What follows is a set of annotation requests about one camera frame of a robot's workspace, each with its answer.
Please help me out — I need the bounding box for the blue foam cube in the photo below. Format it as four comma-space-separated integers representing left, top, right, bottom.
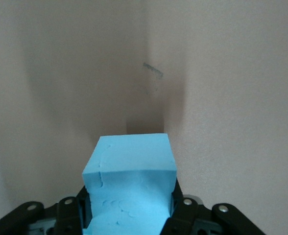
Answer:
81, 133, 178, 235

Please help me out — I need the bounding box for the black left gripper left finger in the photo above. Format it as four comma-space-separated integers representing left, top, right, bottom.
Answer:
0, 187, 92, 235

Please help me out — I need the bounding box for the brown table mat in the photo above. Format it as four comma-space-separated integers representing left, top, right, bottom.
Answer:
0, 0, 288, 235

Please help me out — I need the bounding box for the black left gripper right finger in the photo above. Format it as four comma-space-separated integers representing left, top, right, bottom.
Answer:
158, 182, 264, 235

